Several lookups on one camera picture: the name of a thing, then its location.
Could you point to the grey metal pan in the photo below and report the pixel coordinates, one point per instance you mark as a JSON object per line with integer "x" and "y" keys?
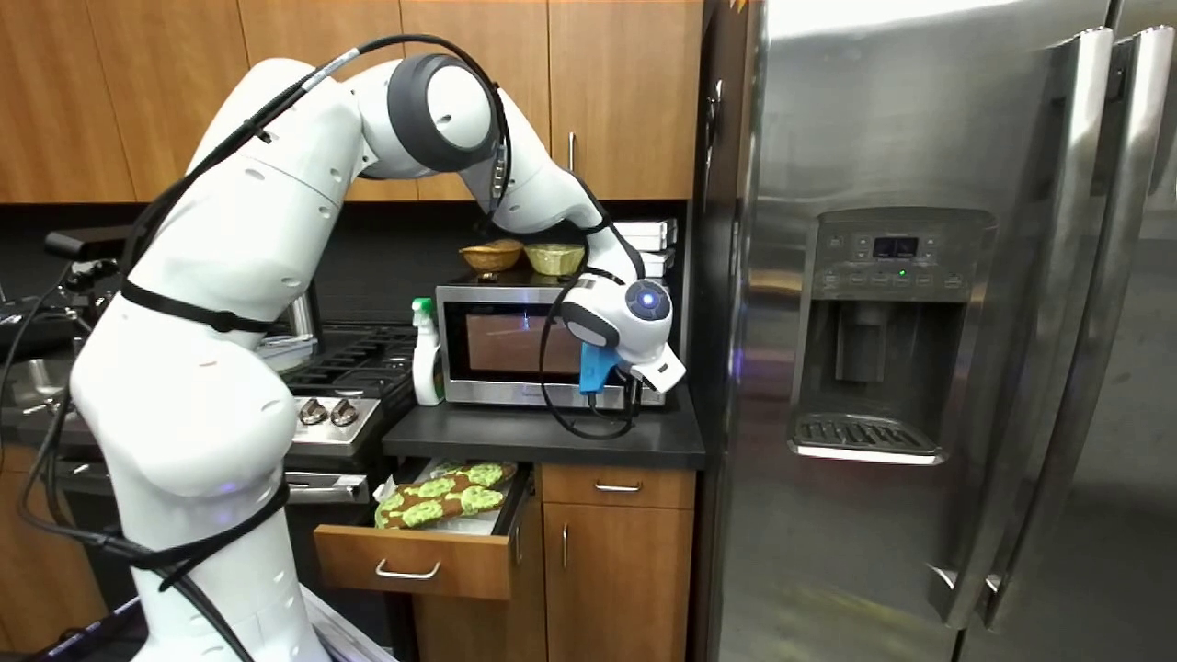
{"x": 297, "y": 352}

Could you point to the green patterned oven mitt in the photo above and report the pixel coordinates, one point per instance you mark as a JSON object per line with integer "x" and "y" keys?
{"x": 443, "y": 497}

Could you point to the stainless gas stove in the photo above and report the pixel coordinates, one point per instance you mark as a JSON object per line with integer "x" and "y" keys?
{"x": 356, "y": 368}

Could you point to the wooden lower cabinet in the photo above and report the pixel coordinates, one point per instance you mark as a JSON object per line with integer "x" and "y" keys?
{"x": 39, "y": 577}

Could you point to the open wooden drawer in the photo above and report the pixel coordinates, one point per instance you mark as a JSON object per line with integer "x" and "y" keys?
{"x": 417, "y": 558}

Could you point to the stack of white containers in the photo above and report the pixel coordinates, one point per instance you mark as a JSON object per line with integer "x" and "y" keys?
{"x": 660, "y": 239}

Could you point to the stainless steel microwave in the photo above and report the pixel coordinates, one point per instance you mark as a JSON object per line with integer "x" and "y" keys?
{"x": 489, "y": 352}

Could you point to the wooden upper cabinet door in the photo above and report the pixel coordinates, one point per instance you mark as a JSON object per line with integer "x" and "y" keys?
{"x": 649, "y": 87}
{"x": 49, "y": 98}
{"x": 161, "y": 76}
{"x": 521, "y": 37}
{"x": 318, "y": 24}

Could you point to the steel tumbler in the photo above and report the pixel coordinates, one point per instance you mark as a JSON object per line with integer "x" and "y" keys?
{"x": 302, "y": 319}

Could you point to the black countertop slab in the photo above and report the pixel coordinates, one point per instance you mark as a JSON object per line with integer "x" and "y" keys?
{"x": 489, "y": 434}

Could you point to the white spray bottle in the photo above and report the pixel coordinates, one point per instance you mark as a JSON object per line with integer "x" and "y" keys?
{"x": 426, "y": 362}

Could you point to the wooden lower cabinet door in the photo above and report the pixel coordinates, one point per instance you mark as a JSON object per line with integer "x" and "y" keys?
{"x": 621, "y": 589}
{"x": 478, "y": 630}

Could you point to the silver stove knob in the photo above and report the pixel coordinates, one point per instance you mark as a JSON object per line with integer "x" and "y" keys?
{"x": 345, "y": 414}
{"x": 318, "y": 414}

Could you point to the wooden cabinet door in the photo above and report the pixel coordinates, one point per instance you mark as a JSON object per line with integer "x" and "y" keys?
{"x": 478, "y": 630}
{"x": 161, "y": 76}
{"x": 318, "y": 24}
{"x": 649, "y": 87}
{"x": 621, "y": 589}
{"x": 521, "y": 37}
{"x": 49, "y": 98}

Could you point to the stainless steel refrigerator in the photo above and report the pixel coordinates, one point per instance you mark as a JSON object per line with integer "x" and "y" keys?
{"x": 883, "y": 554}

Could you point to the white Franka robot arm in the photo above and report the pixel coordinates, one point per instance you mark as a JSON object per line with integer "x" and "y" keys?
{"x": 222, "y": 407}

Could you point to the brown wooden bowl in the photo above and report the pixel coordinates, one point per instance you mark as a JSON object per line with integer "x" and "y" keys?
{"x": 489, "y": 259}

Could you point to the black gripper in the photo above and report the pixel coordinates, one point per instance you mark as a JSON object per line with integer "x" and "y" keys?
{"x": 630, "y": 387}

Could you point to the small closed wooden drawer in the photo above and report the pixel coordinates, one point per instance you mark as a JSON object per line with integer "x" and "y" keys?
{"x": 662, "y": 488}

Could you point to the yellow bowl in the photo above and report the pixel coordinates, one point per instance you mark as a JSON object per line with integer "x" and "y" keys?
{"x": 554, "y": 259}

